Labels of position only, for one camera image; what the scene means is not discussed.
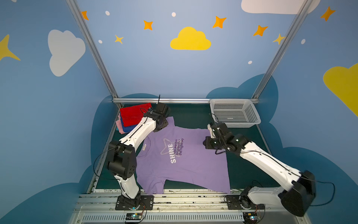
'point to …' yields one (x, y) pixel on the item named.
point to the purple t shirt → (176, 153)
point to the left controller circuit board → (133, 216)
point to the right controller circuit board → (250, 218)
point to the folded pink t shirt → (119, 124)
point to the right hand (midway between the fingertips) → (206, 142)
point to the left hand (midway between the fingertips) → (164, 125)
